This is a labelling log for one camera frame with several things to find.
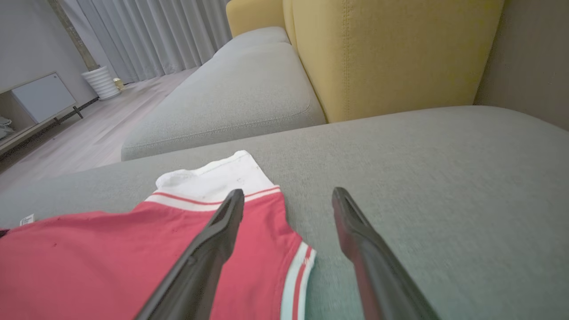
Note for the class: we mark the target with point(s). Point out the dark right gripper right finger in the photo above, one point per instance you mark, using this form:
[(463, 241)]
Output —
[(378, 275)]

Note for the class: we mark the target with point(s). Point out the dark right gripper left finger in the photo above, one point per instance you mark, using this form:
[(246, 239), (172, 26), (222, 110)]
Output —
[(200, 266)]

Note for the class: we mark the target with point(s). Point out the red shirt white striped sleeves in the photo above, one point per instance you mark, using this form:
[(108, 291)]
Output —
[(89, 258)]

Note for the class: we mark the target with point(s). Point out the grey fabric sofa ottoman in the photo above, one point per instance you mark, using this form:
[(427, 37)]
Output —
[(444, 178)]

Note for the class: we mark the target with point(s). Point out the long grey sofa seat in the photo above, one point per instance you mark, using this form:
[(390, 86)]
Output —
[(231, 98)]

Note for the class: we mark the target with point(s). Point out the small yellowish glass jar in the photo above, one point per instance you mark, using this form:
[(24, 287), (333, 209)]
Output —
[(118, 84)]

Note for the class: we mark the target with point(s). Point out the white ribbed plant pot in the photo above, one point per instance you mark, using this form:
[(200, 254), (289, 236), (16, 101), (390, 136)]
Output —
[(101, 82)]

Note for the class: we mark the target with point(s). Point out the large yellow sofa back cushion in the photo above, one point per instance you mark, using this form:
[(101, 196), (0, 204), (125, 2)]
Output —
[(391, 53)]

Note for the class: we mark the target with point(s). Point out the white low tv cabinet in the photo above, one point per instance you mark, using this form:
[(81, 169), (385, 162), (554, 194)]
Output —
[(44, 95)]

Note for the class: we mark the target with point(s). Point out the light grey pleated curtain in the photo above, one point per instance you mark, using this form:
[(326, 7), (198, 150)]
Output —
[(146, 35)]

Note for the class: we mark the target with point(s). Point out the small yellow sofa back cushion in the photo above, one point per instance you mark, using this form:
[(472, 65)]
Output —
[(253, 15)]

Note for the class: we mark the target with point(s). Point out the brown plant trunk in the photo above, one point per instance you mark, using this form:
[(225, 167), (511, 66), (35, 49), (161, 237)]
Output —
[(73, 35)]

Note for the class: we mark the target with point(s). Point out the taupe sofa backrest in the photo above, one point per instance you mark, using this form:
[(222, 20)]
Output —
[(533, 53)]

